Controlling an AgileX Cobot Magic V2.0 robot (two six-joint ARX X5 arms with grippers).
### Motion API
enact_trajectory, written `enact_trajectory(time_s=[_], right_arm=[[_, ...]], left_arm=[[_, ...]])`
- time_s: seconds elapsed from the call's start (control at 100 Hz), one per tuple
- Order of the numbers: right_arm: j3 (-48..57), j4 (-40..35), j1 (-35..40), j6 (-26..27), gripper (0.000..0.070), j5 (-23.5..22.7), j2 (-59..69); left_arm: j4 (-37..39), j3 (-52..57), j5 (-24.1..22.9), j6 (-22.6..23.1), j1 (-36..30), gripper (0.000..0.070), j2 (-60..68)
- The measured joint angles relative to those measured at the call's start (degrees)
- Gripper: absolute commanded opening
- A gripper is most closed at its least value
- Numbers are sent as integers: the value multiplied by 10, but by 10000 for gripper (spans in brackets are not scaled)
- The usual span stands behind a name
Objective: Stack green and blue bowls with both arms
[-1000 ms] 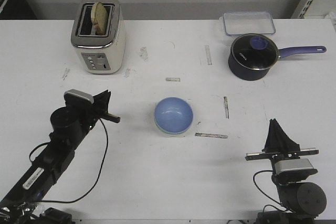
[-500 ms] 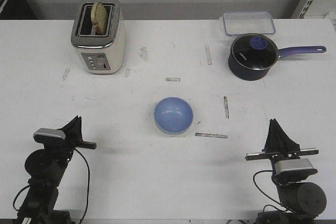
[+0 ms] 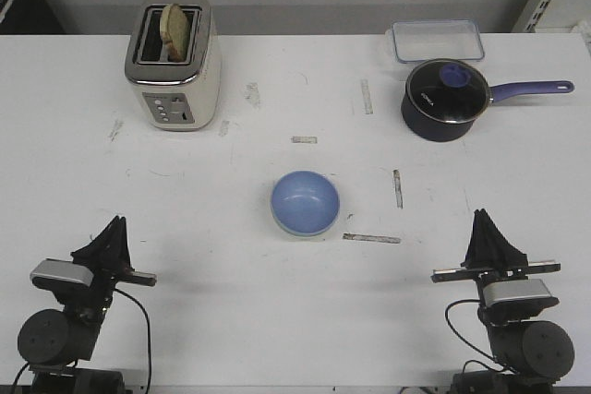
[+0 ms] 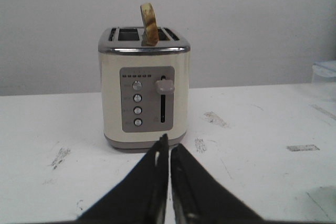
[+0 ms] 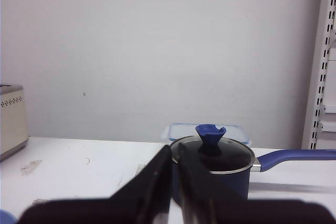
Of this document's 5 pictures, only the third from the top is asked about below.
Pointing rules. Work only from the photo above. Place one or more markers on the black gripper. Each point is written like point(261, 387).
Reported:
point(488, 246)
point(107, 258)

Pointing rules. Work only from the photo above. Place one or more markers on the green plastic bowl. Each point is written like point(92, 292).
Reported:
point(304, 235)

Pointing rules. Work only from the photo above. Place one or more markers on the blue plastic bowl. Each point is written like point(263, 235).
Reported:
point(305, 201)

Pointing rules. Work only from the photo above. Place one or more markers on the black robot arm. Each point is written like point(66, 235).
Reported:
point(314, 314)
point(52, 342)

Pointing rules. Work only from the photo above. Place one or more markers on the dark blue saucepan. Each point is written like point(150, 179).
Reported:
point(432, 130)

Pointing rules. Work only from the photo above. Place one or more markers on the glass saucepan lid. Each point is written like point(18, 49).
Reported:
point(448, 91)

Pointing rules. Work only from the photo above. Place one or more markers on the cream two-slot toaster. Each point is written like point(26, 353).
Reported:
point(175, 96)

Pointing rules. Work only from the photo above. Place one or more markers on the clear plastic food container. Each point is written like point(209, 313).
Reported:
point(422, 40)

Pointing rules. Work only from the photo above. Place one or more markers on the slice of toast bread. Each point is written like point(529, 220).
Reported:
point(174, 29)

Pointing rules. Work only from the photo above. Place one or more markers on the black box at corner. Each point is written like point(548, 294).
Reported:
point(29, 17)

